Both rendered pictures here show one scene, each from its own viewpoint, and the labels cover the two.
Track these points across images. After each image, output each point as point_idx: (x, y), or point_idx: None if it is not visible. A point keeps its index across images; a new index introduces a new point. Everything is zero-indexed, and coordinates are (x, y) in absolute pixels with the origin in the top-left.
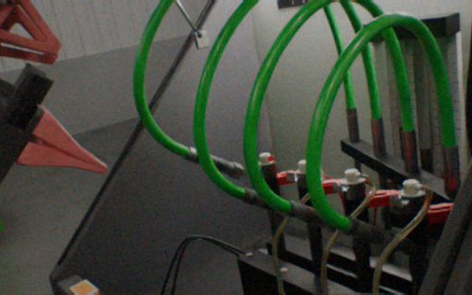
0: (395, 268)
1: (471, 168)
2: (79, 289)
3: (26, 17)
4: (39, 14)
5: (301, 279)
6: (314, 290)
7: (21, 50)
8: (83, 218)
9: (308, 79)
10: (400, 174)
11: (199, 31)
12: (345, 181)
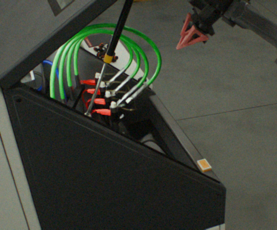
0: (96, 115)
1: (95, 57)
2: (205, 163)
3: (190, 30)
4: (184, 24)
5: (121, 127)
6: (121, 122)
7: (194, 39)
8: (201, 172)
9: None
10: (76, 100)
11: (86, 112)
12: (104, 86)
